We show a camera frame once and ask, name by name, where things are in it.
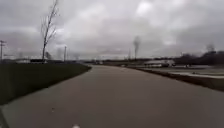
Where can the bare leaning tree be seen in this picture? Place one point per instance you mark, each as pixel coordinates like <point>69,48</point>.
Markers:
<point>47,31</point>

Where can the grass verge strip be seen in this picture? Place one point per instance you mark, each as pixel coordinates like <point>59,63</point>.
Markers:
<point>186,77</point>

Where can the grey paved path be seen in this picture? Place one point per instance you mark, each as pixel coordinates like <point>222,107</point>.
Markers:
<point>120,96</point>

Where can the robot's own part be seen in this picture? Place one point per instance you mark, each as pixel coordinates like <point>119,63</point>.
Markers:
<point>76,126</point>

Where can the low dark building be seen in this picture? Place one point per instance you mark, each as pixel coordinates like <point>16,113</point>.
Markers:
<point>38,61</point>

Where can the dark grass field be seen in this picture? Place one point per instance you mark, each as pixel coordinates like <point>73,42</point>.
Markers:
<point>30,78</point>

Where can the utility pole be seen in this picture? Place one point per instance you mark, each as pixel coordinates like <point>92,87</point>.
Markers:
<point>1,50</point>

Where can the bare tall tree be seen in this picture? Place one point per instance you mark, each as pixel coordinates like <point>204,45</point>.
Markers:
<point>136,46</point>

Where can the grey asphalt road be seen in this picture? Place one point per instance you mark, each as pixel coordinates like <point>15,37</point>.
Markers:
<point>196,71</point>

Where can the dark line of trees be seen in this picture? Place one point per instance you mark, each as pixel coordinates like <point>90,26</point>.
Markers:
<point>200,58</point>

